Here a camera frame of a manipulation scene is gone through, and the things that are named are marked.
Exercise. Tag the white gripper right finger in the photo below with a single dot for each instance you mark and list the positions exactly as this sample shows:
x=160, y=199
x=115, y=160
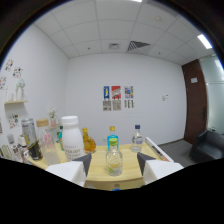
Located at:
x=156, y=170

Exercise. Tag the clear bottle green cap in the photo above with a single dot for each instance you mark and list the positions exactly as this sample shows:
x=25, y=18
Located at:
x=114, y=160

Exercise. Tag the ceiling air vent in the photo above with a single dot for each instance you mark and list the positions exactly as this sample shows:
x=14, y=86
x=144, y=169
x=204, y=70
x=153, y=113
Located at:
x=138, y=46

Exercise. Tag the white wall switch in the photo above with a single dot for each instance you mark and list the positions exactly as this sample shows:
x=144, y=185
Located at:
x=165, y=97

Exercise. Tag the large white bottle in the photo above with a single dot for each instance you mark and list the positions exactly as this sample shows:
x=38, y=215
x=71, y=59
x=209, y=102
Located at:
x=72, y=140

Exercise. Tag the small teal bottle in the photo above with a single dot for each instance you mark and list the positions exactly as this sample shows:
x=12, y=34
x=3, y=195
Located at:
x=60, y=140

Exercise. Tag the amber liquid bottle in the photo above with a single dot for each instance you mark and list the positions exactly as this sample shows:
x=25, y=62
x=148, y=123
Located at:
x=89, y=143

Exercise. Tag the clear bottle blue cap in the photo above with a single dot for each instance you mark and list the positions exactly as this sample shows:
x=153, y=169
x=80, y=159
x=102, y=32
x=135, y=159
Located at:
x=137, y=141

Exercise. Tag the wooden wall shelf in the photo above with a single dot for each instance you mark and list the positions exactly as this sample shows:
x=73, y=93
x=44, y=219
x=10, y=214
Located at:
x=15, y=102

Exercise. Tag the black armchair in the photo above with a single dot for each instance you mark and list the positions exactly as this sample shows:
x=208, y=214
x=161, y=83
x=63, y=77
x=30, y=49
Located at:
x=208, y=146

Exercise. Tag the white figurine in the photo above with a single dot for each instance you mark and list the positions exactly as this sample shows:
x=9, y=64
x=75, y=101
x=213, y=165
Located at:
x=20, y=90

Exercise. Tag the glass jar cork lid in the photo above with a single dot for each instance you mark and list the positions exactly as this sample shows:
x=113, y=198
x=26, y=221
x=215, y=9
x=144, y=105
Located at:
x=49, y=148

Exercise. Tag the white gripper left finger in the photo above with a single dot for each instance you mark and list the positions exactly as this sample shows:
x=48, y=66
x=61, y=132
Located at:
x=71, y=170

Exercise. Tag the red wall poster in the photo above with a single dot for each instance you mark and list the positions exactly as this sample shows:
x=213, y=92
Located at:
x=116, y=92

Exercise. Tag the grey patterned wall print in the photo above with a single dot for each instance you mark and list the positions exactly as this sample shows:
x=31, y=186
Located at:
x=116, y=105
x=107, y=105

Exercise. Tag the blue bottle yellow cap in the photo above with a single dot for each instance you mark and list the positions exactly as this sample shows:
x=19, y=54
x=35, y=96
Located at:
x=112, y=133

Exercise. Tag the blue wall poster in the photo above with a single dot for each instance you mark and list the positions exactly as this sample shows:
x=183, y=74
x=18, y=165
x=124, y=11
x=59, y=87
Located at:
x=106, y=92

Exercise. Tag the white flowers in vase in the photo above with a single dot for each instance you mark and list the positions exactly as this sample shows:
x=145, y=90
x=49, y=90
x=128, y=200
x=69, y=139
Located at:
x=53, y=116

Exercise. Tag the two-tier wooden shelf rack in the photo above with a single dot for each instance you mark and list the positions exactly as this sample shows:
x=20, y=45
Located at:
x=98, y=166

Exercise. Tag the brown door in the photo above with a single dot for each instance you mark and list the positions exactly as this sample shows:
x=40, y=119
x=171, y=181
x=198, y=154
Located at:
x=195, y=106

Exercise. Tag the grey striped wall print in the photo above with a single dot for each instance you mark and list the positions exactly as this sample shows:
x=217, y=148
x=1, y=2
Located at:
x=129, y=103

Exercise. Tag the large black yellow can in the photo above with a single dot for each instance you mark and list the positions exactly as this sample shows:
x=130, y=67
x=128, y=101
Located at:
x=31, y=140

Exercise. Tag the ceiling light panel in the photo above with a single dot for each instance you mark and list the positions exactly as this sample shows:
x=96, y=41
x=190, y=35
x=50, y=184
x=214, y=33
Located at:
x=204, y=41

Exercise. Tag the multicolour wall poster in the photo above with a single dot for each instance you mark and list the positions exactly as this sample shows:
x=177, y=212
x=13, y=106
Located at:
x=129, y=92

